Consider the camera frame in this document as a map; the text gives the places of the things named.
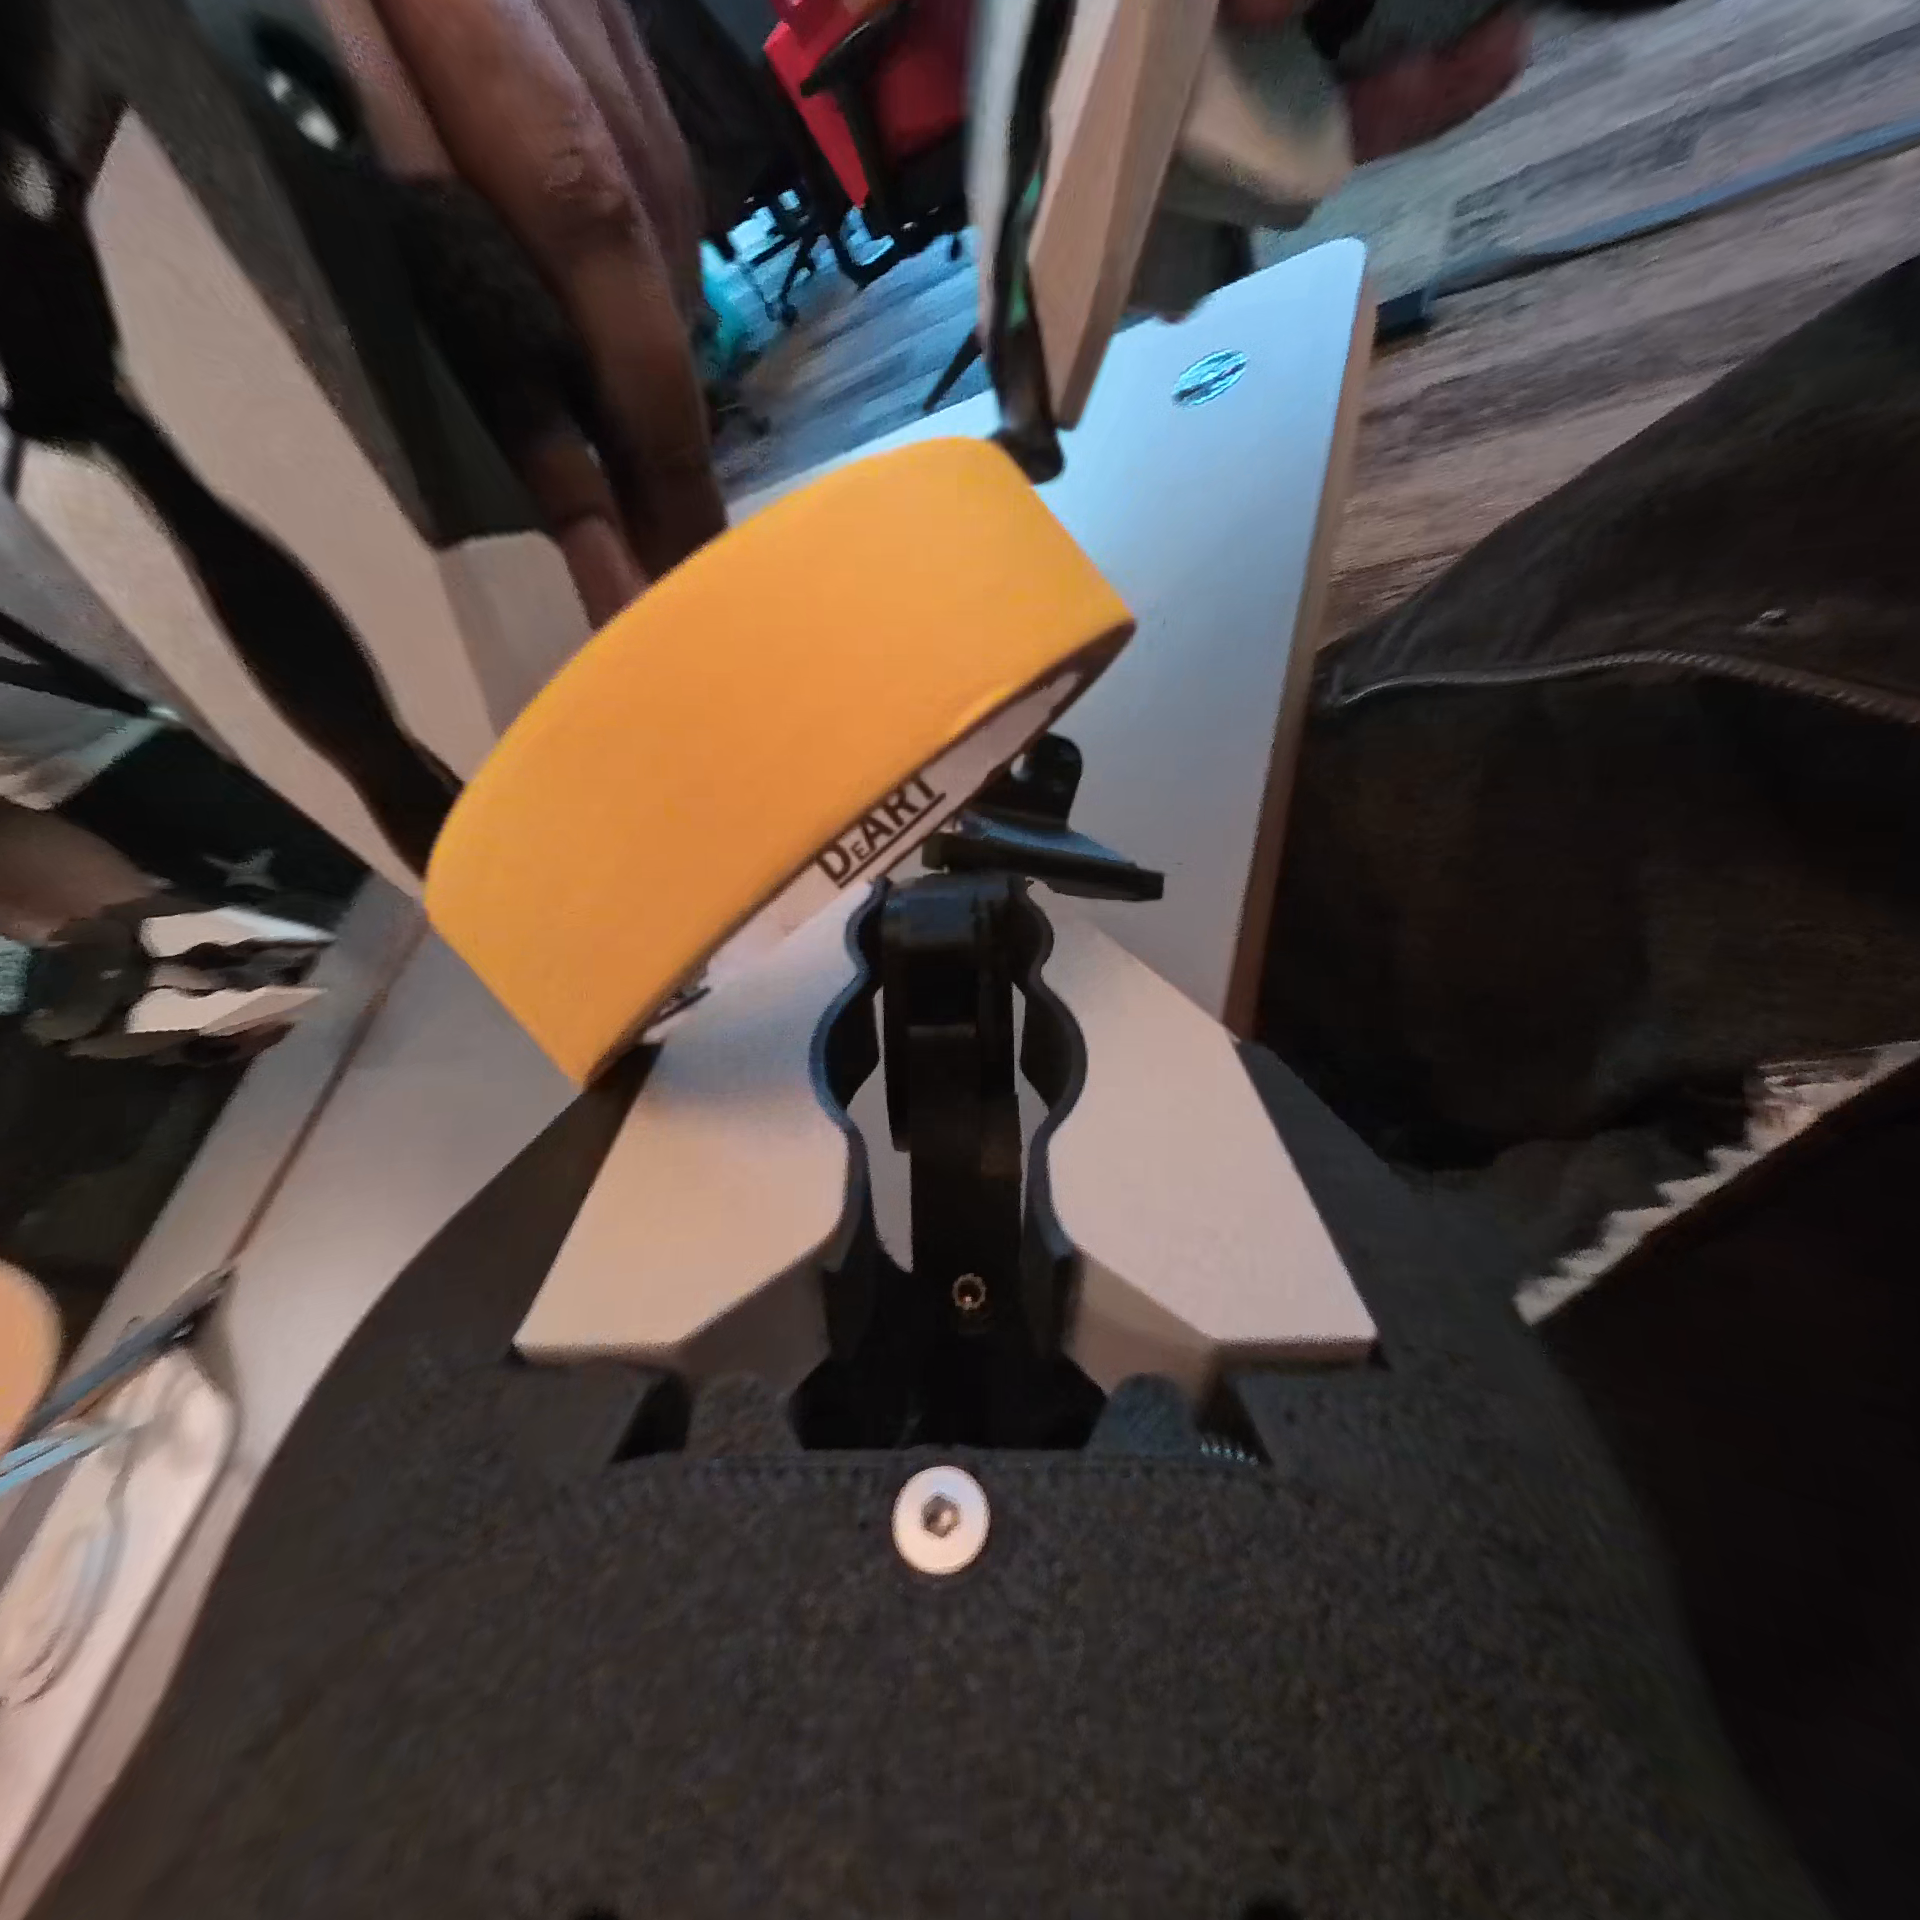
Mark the black plastic bracket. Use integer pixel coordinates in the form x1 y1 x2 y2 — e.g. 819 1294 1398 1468
877 867 1037 1354

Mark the person's right hand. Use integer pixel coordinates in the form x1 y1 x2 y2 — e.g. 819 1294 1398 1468
1358 16 1531 161

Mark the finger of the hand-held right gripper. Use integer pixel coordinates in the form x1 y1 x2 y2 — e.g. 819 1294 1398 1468
1030 0 1221 429
967 0 1069 485

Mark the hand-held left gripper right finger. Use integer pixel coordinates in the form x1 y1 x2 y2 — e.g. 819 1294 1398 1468
1007 877 1386 1413

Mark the blue grey rod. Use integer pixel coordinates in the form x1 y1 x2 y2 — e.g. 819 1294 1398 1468
0 1276 226 1488

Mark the black office chair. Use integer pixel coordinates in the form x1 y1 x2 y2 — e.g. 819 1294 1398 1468
735 89 975 325

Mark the yellow masking tape roll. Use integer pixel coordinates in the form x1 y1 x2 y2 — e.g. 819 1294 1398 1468
423 434 1137 1089

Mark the pale flat plate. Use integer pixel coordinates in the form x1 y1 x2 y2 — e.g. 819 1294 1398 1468
0 1350 242 1713

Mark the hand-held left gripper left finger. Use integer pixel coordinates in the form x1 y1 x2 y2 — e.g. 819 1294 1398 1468
515 883 902 1413

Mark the grey desk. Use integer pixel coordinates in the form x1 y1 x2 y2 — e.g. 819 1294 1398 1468
0 238 1378 1920

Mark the black curved plastic part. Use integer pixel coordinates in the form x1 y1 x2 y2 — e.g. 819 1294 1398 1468
918 737 1169 904

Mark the red bag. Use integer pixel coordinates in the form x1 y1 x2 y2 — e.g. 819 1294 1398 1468
761 0 975 213

